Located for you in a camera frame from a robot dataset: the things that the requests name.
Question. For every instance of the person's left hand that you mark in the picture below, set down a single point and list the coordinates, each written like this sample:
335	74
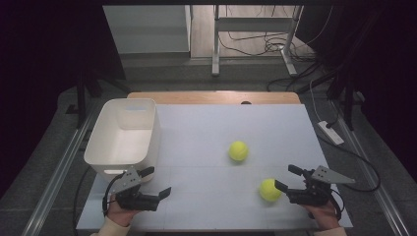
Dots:
119	216

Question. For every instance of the metal floor rail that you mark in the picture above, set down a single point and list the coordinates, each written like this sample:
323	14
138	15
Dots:
370	177
55	177

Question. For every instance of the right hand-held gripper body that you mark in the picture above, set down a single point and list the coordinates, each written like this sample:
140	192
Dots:
311	193

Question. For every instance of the white metal desk frame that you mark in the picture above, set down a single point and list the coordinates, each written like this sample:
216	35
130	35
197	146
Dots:
252	24

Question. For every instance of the white board sheet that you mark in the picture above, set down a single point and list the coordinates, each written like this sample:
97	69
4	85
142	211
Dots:
213	131

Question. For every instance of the person's right hand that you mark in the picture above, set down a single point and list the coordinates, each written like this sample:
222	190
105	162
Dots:
324	216

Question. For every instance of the white cabinet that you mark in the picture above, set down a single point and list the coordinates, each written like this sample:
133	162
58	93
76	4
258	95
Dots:
147	29

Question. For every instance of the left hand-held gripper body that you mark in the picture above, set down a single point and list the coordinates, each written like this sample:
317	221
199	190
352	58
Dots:
134	200

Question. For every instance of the yellow tennis ball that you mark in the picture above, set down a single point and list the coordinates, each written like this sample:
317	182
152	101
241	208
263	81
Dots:
268	190
238	150

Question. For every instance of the white power strip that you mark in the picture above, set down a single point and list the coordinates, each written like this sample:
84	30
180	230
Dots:
331	132

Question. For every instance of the white plastic bin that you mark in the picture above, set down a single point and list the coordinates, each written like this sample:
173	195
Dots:
131	144

